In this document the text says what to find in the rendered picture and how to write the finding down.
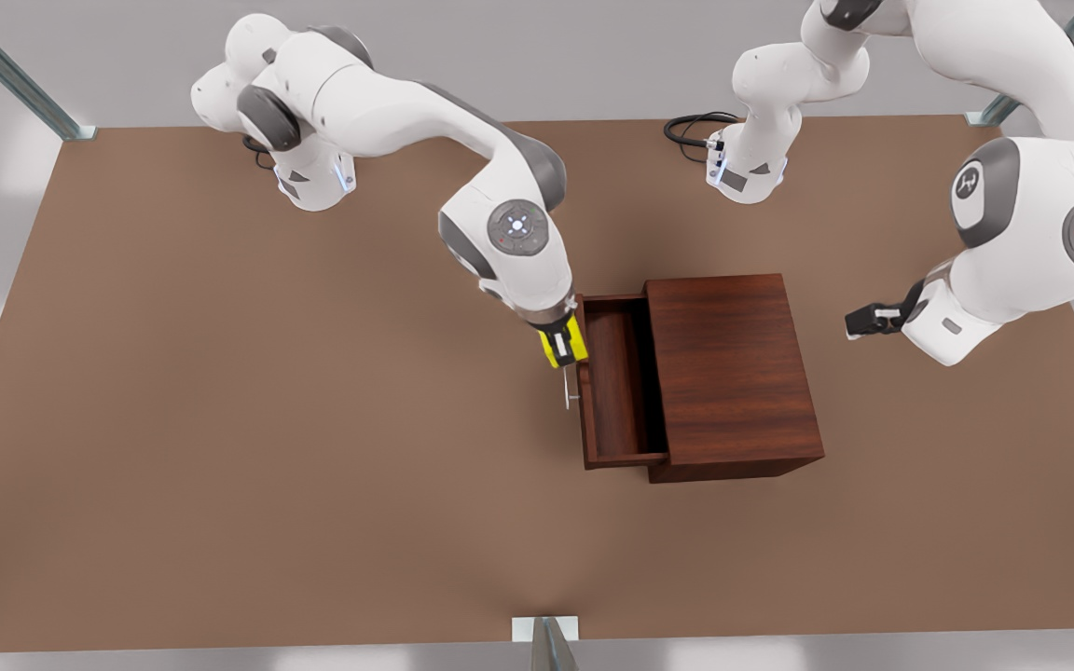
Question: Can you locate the yellow and black small tool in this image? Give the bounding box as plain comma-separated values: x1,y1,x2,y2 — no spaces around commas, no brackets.
537,316,590,371

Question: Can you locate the dark wooden cabinet box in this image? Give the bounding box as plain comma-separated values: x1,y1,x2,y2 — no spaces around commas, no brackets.
644,273,826,485

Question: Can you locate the dark wooden drawer, silver handle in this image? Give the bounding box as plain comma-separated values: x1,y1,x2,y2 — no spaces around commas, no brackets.
562,293,671,471

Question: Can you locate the silver frame post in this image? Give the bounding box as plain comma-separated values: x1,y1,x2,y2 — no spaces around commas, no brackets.
0,0,97,142
965,0,1074,128
512,615,581,671

